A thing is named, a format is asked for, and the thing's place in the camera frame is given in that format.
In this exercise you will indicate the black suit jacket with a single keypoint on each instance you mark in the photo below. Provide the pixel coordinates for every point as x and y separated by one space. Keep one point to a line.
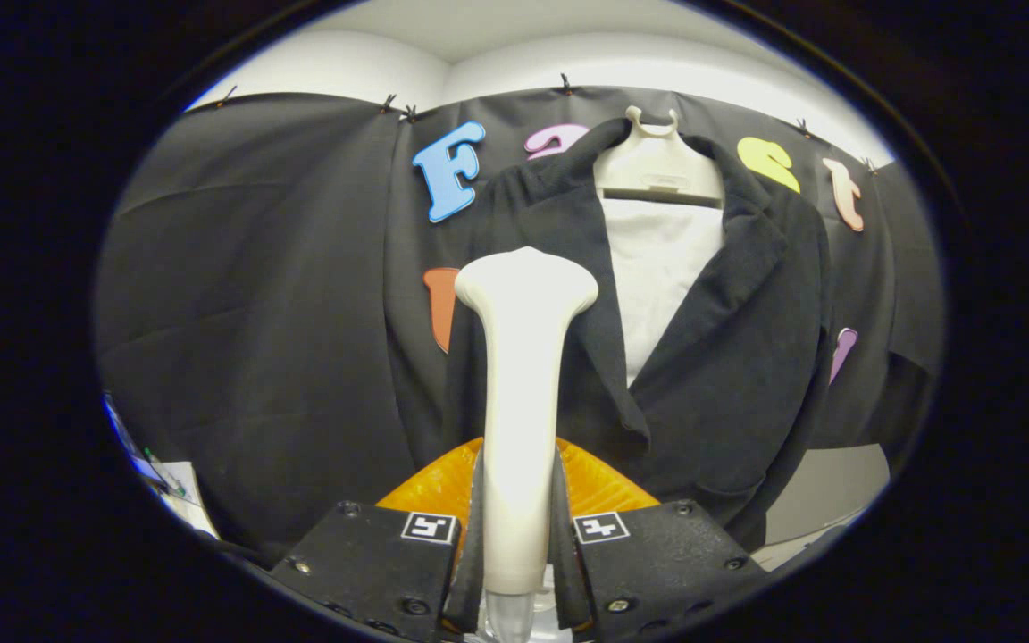
729 357

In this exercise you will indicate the white shirt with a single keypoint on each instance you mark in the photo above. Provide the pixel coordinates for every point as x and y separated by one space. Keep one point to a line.
657 277

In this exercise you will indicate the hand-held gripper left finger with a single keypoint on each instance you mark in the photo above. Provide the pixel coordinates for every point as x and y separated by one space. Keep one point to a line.
470 580

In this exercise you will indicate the white clothes hanger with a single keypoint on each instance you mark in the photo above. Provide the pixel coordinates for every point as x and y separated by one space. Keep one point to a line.
653 170

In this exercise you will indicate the white garment steamer head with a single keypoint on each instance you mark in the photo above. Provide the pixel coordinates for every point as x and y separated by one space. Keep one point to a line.
519 402

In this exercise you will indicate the black backdrop cloth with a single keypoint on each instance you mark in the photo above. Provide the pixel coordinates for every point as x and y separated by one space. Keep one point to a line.
255 313

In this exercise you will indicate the grey cabinet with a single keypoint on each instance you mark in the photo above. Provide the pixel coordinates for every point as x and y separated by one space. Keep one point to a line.
827 487

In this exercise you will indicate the white paper sheet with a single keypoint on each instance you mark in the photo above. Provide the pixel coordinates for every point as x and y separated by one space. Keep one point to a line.
188 500

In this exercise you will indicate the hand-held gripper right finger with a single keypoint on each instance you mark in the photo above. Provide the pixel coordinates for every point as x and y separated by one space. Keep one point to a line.
565 580

